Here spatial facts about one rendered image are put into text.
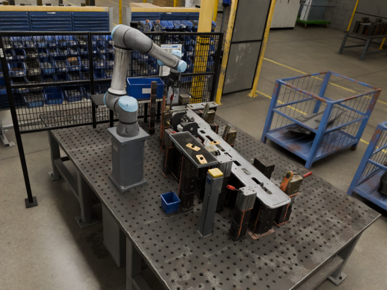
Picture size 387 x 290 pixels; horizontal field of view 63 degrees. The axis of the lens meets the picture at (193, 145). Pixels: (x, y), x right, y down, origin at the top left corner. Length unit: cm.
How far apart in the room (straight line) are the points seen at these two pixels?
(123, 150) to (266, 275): 113
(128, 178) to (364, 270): 217
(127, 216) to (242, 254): 74
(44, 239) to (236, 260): 170
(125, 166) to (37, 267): 111
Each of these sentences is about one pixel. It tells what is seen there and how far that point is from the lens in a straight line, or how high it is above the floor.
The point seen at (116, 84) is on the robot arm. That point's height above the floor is 140.
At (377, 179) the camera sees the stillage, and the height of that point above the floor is 16.
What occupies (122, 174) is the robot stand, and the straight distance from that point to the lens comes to 219.
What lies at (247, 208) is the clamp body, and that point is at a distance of 184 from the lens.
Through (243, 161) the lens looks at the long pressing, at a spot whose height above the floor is 100.
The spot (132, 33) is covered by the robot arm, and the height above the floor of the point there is 172.
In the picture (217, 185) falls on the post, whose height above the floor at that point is 109.
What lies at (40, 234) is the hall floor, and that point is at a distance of 304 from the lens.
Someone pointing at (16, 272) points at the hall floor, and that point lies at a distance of 283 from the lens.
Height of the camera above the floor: 212
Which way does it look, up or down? 30 degrees down
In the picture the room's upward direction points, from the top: 7 degrees clockwise
